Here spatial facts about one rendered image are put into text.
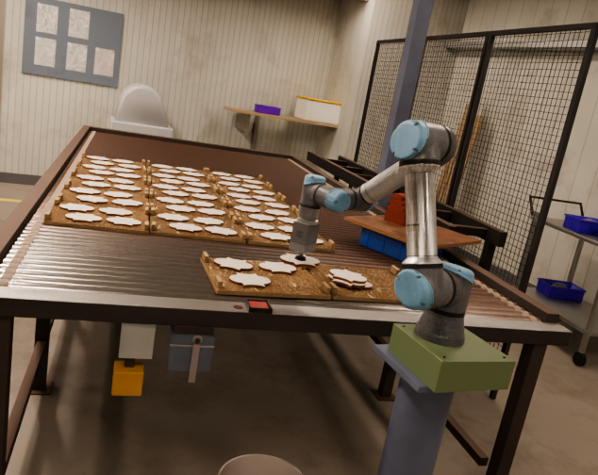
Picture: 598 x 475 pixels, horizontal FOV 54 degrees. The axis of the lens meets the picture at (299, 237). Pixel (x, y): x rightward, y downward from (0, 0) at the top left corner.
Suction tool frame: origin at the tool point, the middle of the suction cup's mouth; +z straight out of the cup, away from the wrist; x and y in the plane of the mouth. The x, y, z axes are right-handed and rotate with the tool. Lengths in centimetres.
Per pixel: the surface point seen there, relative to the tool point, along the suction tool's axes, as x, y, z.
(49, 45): -495, -275, -55
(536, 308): 75, -63, 8
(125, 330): -25, 57, 19
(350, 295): 18.4, -8.1, 8.4
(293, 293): 4.5, 9.0, 8.5
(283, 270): -9.9, -7.4, 7.4
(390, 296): 28.7, -21.3, 8.4
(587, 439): 113, -170, 102
